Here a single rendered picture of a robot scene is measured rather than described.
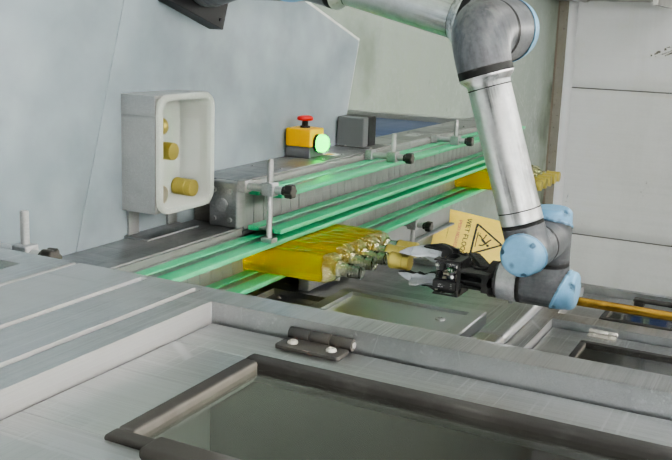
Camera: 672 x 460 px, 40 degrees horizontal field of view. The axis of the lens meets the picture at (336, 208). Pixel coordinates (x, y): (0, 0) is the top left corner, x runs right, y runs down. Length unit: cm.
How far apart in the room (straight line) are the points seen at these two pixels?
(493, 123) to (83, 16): 73
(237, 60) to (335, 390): 144
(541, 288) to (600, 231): 606
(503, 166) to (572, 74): 613
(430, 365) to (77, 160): 105
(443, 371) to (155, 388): 22
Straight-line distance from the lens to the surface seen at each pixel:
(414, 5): 177
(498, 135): 158
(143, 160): 173
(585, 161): 773
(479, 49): 158
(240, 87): 207
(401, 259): 188
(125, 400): 67
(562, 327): 211
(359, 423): 64
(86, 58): 168
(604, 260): 783
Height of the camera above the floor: 188
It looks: 27 degrees down
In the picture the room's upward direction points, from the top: 98 degrees clockwise
